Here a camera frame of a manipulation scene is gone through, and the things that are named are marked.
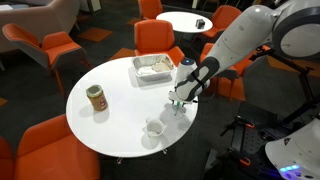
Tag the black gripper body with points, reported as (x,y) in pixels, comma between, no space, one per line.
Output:
(181,99)

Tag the green marker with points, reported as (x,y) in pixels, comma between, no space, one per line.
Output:
(177,111)

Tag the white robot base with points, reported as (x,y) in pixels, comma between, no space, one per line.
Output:
(296,153)

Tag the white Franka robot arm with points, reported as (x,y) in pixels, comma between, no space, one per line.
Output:
(246,36)

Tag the white cup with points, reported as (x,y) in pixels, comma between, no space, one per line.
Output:
(155,129)

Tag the beige wrapper in tray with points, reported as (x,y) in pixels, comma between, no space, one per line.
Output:
(162,66)

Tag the aluminium foil tray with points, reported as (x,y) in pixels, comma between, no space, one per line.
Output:
(153,68)

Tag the white paper in tray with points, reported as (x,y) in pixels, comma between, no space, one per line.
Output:
(146,70)

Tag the orange chair with dark back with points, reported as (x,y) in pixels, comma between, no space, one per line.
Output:
(233,85)

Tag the black clamp with orange trigger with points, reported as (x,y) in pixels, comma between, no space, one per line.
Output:
(245,124)
(241,160)

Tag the orange chair with wide backrest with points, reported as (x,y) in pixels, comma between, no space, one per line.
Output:
(155,36)

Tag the brown jar with label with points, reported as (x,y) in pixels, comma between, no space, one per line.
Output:
(97,98)

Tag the small round white table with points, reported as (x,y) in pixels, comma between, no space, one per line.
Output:
(180,21)

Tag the small black device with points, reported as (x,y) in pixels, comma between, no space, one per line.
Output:
(200,23)

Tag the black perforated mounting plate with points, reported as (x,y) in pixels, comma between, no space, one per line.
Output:
(253,143)

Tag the black tripod stand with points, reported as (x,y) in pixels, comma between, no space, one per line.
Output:
(300,71)

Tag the large orange chair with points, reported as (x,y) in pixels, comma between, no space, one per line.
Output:
(53,153)

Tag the orange chair with grey shell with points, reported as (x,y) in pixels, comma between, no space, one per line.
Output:
(53,46)

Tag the orange chair at frame edge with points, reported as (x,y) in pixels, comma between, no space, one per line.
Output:
(5,160)

